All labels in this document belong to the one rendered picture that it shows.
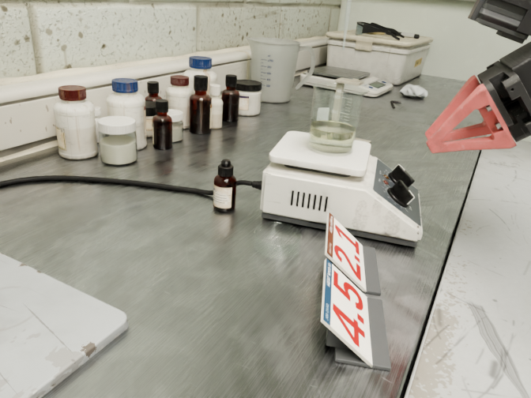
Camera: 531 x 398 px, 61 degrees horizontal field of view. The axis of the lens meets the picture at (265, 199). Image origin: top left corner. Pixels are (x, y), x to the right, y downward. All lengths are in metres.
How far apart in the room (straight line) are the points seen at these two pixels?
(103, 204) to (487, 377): 0.47
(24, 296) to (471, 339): 0.40
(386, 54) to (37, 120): 1.16
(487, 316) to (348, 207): 0.19
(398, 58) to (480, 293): 1.19
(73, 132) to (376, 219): 0.48
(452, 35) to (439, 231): 1.41
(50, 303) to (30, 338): 0.04
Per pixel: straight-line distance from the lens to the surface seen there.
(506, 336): 0.48
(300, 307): 0.44
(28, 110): 0.80
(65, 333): 0.41
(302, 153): 0.56
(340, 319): 0.39
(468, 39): 1.96
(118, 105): 0.78
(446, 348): 0.44
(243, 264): 0.49
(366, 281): 0.48
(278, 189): 0.55
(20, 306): 0.45
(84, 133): 0.77
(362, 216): 0.55
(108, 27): 0.96
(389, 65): 1.63
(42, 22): 0.87
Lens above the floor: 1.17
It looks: 25 degrees down
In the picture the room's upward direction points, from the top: 5 degrees clockwise
